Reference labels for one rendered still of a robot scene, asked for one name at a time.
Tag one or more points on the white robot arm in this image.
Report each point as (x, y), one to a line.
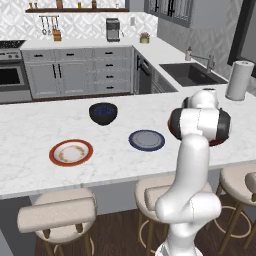
(191, 160)

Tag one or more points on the blue rimmed grey plate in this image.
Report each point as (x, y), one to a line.
(146, 140)

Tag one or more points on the dark blue bowl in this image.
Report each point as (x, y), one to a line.
(103, 115)

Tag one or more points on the orange rimmed white plate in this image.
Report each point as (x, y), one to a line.
(71, 153)

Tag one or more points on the grey cupboards under sink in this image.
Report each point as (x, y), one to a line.
(161, 85)

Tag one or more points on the black dishwasher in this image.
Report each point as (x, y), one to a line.
(144, 75)

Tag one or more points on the beige bar stool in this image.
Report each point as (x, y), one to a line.
(236, 185)
(150, 196)
(56, 215)

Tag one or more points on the grey base cupboard run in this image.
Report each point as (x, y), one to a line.
(80, 71)

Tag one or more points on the dark sink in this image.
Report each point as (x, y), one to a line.
(191, 74)

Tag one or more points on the small potted plant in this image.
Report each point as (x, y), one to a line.
(144, 38)

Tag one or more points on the soap dispenser bottle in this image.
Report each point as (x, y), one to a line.
(188, 55)

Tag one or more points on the silver tap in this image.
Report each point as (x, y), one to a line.
(209, 63)

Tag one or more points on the wooden knife block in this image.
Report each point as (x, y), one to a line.
(57, 35)

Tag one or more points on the white paper towel roll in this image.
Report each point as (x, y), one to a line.
(239, 80)

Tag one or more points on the small pale jar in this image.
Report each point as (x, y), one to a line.
(117, 5)

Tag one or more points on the dark brown bottle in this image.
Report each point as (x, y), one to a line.
(94, 4)

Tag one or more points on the steel oven with hob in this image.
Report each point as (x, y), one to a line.
(11, 73)

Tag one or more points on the yellow jar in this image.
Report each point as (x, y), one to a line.
(79, 5)

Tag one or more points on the brown jar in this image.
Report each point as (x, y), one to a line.
(59, 4)

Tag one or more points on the dark framed window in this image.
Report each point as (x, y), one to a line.
(245, 33)

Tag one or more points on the grey wall cupboards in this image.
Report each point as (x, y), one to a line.
(173, 11)

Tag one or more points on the dark wooden wall shelf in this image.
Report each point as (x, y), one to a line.
(76, 10)

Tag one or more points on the rail with hanging tools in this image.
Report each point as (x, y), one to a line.
(48, 23)

